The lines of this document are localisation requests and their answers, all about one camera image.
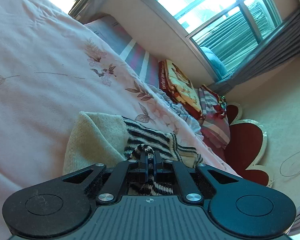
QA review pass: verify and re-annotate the grey curtain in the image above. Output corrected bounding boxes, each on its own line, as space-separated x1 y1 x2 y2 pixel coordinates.
68 0 121 24
210 9 300 93

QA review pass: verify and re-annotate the white cable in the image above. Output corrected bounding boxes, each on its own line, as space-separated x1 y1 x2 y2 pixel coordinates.
279 147 300 178

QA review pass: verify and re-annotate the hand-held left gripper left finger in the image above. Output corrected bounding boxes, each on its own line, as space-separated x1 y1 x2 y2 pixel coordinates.
62 151 151 204

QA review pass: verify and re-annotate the cream knit sweater striped trim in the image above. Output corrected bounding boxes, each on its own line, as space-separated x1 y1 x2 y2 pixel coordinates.
62 111 206 196

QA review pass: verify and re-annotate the blue quilt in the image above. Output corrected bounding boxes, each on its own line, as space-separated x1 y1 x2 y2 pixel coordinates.
199 46 228 77

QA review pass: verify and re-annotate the sliding glass window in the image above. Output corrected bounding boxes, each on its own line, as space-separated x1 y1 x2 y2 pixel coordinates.
129 0 291 81

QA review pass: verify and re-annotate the teal pleated curtain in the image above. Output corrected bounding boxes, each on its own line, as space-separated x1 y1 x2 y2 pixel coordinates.
192 1 283 68

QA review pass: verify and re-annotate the bed with pink floral sheet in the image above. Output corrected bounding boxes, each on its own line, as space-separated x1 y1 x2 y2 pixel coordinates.
0 0 243 240

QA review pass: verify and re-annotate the folded printed blanket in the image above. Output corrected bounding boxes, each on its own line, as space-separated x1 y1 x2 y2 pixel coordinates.
158 59 206 120

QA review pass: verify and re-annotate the striped pillow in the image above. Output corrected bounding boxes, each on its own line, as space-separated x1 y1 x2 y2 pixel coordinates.
197 83 231 151

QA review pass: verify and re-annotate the striped mattress sheet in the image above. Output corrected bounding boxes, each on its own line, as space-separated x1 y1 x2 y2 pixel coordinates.
84 15 166 86

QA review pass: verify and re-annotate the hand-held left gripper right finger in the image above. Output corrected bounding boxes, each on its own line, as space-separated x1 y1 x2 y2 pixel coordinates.
152 151 243 203

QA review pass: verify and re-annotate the red petal-shaped headboard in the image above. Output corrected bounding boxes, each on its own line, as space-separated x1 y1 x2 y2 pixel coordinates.
223 102 275 188

